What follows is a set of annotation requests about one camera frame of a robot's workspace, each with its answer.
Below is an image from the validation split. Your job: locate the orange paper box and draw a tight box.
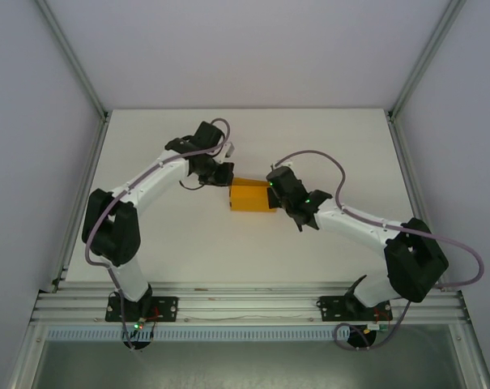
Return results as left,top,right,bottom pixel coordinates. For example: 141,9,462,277
229,177,279,214

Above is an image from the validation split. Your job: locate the grey metal panel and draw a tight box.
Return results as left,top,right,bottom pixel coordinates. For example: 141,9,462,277
9,323,490,389

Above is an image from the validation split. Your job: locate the aluminium mounting rail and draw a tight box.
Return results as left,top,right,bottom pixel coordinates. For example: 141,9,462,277
30,281,471,325

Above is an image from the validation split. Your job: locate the aluminium table side rail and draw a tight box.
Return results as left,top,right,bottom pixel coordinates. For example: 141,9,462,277
386,112,448,292
49,115,110,293

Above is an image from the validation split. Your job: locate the black base plate of right arm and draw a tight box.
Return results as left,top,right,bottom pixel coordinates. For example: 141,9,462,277
316,295,391,323

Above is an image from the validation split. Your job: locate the black base plate of left arm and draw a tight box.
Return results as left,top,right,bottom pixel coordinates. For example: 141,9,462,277
104,296,179,323

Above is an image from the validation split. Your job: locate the slotted grey cable duct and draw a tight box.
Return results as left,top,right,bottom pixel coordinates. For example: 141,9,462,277
45,327,353,342

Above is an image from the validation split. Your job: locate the aluminium frame post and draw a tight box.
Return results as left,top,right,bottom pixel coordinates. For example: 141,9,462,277
388,0,468,122
33,0,110,122

